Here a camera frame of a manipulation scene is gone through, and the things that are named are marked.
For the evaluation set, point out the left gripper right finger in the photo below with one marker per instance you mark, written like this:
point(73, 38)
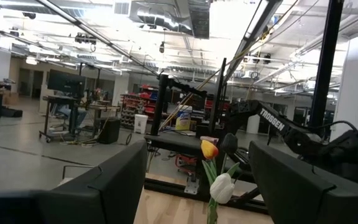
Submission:
point(306, 199)

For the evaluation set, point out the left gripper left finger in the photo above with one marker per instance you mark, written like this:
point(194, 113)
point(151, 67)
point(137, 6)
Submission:
point(73, 205)

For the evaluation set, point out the white artificial tulip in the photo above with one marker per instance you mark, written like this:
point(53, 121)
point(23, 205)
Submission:
point(222, 188)

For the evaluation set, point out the black artificial tulip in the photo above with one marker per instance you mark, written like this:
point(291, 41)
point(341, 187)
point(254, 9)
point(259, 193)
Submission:
point(229, 143)

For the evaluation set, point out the orange yellow artificial tulip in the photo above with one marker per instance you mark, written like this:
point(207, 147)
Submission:
point(209, 149)

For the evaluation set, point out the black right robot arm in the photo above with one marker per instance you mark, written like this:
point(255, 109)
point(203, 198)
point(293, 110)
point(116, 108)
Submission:
point(275, 121)

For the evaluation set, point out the black floor box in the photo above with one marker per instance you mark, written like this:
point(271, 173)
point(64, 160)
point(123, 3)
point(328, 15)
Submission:
point(109, 130)

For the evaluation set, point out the white trash bin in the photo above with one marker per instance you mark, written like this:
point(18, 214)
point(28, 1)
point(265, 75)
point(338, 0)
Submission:
point(140, 124)

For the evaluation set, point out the red parts bin shelves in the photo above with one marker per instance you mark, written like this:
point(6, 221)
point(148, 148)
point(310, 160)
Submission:
point(135, 105)

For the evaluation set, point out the yellow wipes container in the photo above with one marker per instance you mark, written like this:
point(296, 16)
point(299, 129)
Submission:
point(183, 119)

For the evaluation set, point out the black aluminium table frame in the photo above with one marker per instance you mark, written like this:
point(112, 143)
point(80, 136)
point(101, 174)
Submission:
point(166, 188)

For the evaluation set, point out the black slanted post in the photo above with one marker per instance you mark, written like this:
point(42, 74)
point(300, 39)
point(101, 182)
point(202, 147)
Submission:
point(326, 62)

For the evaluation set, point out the black overhead frame beam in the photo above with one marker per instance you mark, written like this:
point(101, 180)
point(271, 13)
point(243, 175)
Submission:
point(104, 40)
point(253, 31)

